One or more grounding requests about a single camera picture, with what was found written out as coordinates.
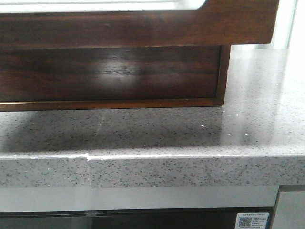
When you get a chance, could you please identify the dark wooden drawer cabinet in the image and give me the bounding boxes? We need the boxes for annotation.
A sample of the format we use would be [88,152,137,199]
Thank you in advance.
[0,45,231,112]

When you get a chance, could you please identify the white cabinet door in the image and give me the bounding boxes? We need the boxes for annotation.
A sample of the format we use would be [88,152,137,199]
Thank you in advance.
[272,185,305,229]

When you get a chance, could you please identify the white QR code label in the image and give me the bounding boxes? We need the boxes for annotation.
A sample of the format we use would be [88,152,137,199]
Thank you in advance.
[234,212,269,229]

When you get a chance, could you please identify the dark wooden drawer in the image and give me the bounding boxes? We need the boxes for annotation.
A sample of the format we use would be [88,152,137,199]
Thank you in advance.
[0,0,278,102]

